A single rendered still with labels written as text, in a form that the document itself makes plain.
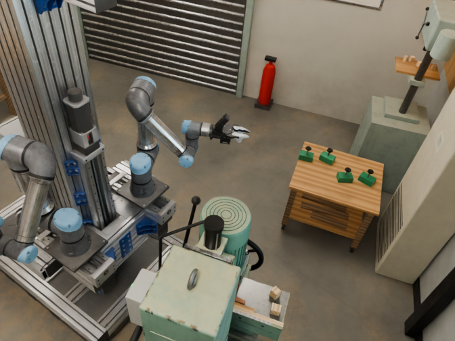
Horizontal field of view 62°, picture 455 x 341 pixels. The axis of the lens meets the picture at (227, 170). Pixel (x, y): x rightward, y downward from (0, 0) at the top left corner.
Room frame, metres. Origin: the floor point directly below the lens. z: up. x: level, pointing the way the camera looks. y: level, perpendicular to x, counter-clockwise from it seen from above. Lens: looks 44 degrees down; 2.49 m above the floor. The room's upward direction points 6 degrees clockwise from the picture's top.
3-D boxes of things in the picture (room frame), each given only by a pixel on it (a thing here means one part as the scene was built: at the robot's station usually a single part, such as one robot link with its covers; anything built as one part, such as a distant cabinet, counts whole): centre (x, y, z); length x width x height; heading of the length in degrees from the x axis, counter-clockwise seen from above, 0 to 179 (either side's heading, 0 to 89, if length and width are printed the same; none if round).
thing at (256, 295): (0.92, -0.05, 0.87); 0.61 x 0.30 x 0.06; 75
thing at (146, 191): (1.51, 0.49, 0.87); 0.15 x 0.15 x 0.10
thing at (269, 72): (3.77, -0.33, 0.30); 0.19 x 0.18 x 0.60; 166
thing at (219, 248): (0.68, 0.02, 1.53); 0.08 x 0.08 x 0.17; 75
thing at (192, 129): (1.63, 0.22, 1.21); 0.11 x 0.08 x 0.09; 87
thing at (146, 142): (1.65, 0.48, 1.19); 0.15 x 0.12 x 0.55; 177
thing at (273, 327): (0.78, -0.01, 0.93); 0.60 x 0.02 x 0.06; 75
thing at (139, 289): (0.54, 0.20, 1.40); 0.10 x 0.06 x 0.16; 165
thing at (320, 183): (2.15, -0.85, 0.32); 0.66 x 0.57 x 0.64; 74
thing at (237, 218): (0.82, -0.01, 1.35); 0.18 x 0.18 x 0.31
